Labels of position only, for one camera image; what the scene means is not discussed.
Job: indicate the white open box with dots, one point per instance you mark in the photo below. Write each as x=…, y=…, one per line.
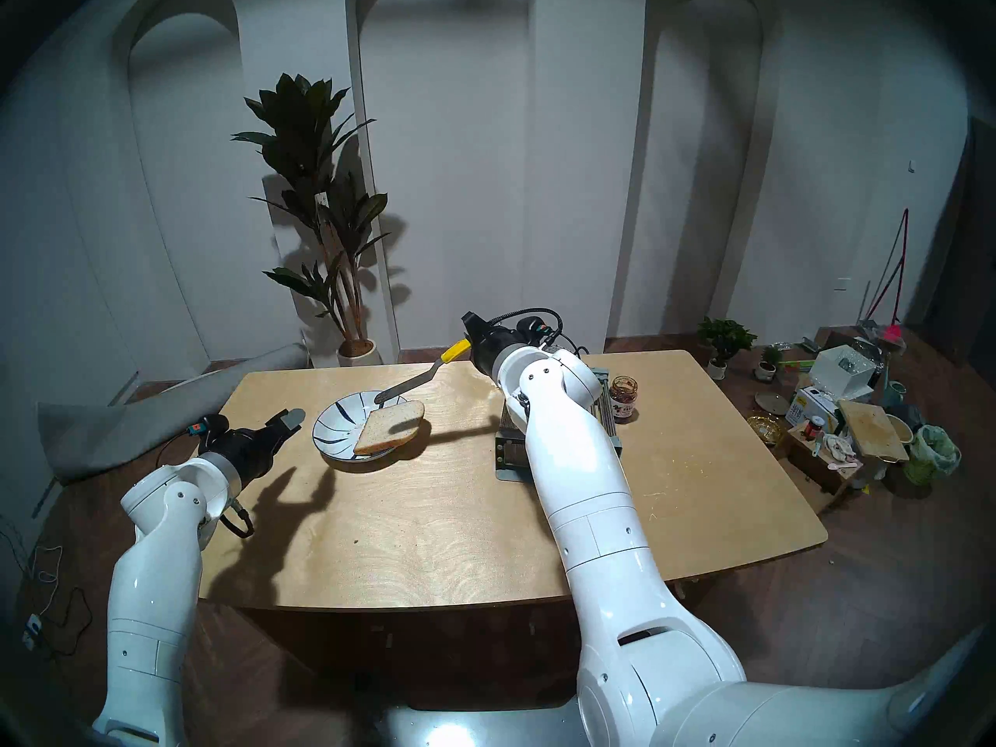
x=840, y=372

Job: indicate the blue striped ceramic plate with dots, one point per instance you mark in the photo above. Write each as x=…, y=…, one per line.
x=338, y=426

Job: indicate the white and yellow carton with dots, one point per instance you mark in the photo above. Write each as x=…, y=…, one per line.
x=809, y=407

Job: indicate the tiny potted plant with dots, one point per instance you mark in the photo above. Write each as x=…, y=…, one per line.
x=769, y=360

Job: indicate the white power strip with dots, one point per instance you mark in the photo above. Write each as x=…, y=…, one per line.
x=31, y=633

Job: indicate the slice of white bread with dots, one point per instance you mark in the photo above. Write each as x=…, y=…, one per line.
x=389, y=428

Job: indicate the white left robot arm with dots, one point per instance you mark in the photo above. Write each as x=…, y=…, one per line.
x=156, y=566

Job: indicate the dark grey door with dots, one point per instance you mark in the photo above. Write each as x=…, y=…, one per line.
x=969, y=247

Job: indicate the small red lidded jar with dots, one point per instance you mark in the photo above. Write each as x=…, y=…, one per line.
x=815, y=428

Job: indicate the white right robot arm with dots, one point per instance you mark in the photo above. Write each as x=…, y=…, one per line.
x=591, y=504

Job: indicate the golden patterned plate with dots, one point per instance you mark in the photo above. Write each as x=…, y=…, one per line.
x=765, y=428

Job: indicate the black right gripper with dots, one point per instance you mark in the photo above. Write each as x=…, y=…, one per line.
x=502, y=347

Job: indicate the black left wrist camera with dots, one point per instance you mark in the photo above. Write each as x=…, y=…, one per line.
x=206, y=426

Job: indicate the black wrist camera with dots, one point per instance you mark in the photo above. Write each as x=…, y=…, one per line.
x=206, y=426
x=531, y=330

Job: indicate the low wooden stool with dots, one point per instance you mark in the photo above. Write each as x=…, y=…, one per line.
x=813, y=465

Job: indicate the beige round bowl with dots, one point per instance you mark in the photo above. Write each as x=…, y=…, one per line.
x=901, y=428

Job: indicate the grey ceramic plate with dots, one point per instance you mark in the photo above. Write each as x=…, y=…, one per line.
x=772, y=402

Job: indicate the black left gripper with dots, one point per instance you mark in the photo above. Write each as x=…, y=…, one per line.
x=245, y=450

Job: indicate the pink dustpan brush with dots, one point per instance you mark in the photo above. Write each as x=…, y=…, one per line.
x=891, y=335

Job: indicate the teal ceramic jug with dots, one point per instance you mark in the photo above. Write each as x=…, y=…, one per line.
x=895, y=395

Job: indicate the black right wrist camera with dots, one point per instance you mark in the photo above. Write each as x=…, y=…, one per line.
x=531, y=330

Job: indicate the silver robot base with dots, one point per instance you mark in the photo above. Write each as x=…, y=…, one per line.
x=482, y=730

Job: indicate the small bushy potted plant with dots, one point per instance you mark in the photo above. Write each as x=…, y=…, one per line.
x=727, y=339

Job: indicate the grey metal dish rack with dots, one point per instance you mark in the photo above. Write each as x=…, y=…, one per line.
x=510, y=450

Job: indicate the wooden cutting board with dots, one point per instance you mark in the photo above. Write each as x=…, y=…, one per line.
x=873, y=430

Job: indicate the open glass jam jar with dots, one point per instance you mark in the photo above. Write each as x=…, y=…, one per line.
x=623, y=399

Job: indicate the tall potted leafy plant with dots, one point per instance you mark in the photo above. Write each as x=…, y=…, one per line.
x=299, y=146

